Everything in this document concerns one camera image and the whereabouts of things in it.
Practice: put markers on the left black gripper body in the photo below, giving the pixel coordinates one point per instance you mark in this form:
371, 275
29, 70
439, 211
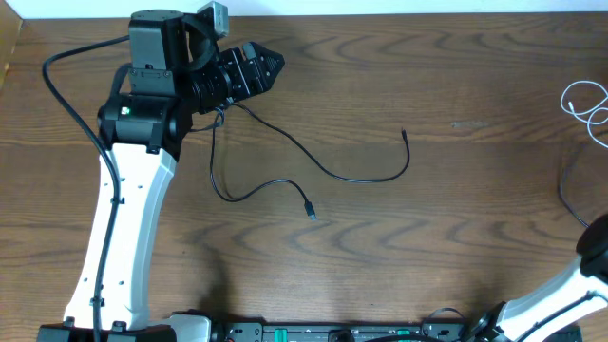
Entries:
245, 74

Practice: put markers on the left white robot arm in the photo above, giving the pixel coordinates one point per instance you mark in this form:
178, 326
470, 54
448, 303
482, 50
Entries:
176, 71

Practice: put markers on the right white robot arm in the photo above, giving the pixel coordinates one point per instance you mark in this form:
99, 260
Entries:
580, 289

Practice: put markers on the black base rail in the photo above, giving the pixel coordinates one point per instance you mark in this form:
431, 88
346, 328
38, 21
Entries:
332, 332

